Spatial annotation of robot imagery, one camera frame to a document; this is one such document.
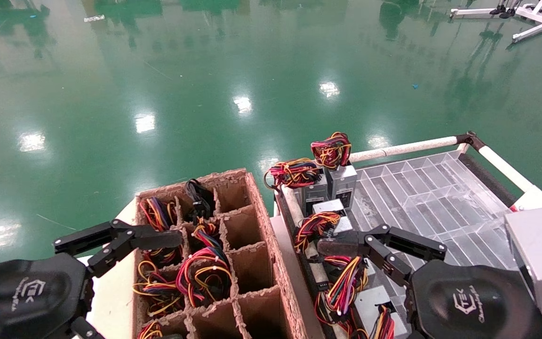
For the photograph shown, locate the white and red sign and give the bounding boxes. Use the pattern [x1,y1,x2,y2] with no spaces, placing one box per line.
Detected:
[510,186,542,222]

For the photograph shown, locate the black cart edge rail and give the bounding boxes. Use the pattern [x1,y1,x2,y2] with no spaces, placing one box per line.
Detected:
[459,153,520,209]

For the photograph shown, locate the white metal floor stand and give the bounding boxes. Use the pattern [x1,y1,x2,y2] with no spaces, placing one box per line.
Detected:
[450,0,542,44]

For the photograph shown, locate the clear plastic divider tray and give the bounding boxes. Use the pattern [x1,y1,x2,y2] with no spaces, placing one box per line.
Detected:
[350,150,521,330]

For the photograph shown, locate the grey power supply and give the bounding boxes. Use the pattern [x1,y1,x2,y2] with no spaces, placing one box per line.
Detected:
[176,245,233,307]
[311,132,358,210]
[320,254,376,317]
[353,285,409,339]
[294,199,354,253]
[265,159,330,217]

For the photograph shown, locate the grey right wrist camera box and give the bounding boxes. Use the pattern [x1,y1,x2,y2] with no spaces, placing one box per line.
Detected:
[505,207,542,317]

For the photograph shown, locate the power supply with coloured wires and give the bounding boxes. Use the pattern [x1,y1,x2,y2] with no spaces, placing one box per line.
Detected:
[139,197,178,232]
[142,247,183,269]
[192,220,227,250]
[137,322,164,339]
[132,260,186,317]

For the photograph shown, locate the power supply with black cable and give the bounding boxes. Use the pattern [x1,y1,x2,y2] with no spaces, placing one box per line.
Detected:
[185,179,216,222]

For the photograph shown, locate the red and black wire bundle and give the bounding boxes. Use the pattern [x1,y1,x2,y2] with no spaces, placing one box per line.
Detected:
[314,291,347,330]

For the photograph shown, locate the grey power supply, coloured wires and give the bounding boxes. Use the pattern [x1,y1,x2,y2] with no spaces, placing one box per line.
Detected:
[311,132,358,210]
[265,159,330,217]
[353,285,409,339]
[320,254,376,317]
[294,199,354,253]

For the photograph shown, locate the brown cardboard divider box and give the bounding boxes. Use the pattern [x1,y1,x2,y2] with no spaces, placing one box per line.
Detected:
[132,169,326,339]

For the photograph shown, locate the white cart frame pipe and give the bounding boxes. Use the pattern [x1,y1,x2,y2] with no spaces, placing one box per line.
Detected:
[349,136,460,163]
[478,146,535,193]
[275,186,342,339]

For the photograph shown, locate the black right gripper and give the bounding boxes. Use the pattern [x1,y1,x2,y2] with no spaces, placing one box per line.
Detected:
[317,224,540,339]

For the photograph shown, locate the black pipe corner joint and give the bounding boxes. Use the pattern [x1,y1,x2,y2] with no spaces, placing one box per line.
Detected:
[456,131,486,152]

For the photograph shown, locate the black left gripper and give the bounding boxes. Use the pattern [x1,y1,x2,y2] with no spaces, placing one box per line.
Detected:
[0,219,183,339]

